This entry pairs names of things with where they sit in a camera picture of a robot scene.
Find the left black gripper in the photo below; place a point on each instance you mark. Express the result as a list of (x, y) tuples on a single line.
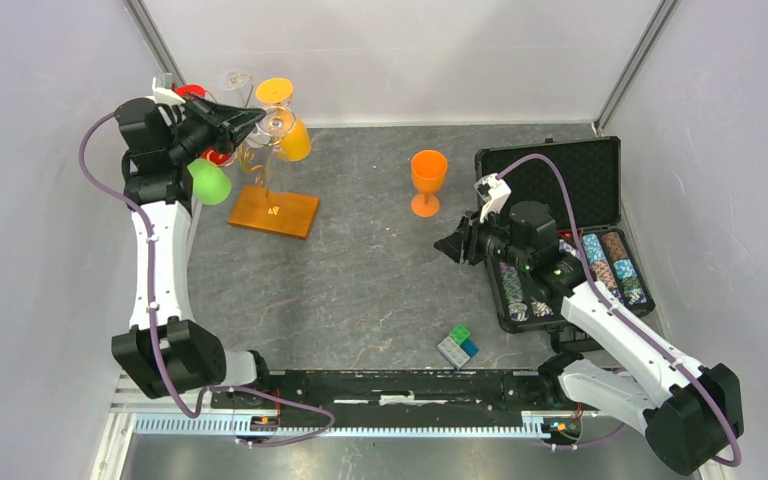
[(228, 124)]

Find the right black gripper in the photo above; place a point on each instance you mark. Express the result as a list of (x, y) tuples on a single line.
[(470, 224)]

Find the clear champagne flute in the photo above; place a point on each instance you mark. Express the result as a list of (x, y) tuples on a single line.
[(274, 169)]

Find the green plastic wine glass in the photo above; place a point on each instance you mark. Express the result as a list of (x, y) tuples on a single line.
[(210, 185)]

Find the orange plastic wine glass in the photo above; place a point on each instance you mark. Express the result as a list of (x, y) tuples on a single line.
[(428, 174)]

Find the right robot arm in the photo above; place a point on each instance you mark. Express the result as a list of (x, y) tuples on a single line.
[(689, 413)]

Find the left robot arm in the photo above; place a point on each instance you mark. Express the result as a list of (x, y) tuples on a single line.
[(164, 350)]

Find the red plastic wine glass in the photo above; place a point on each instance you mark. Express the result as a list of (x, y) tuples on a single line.
[(219, 159)]

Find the clear wine glass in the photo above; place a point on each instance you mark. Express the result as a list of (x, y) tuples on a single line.
[(238, 82)]

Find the yellow plastic wine glass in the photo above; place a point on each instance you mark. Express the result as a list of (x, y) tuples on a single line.
[(279, 91)]

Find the toy brick block stack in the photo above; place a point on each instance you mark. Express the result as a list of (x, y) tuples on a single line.
[(458, 348)]

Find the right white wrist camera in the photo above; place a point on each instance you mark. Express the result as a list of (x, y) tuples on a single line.
[(494, 193)]

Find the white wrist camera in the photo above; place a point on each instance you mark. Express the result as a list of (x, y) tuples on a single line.
[(494, 193), (163, 90)]

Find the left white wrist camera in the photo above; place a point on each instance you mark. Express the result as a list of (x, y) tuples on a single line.
[(163, 90)]

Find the gold wire glass rack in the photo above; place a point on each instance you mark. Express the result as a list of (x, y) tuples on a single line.
[(288, 214)]

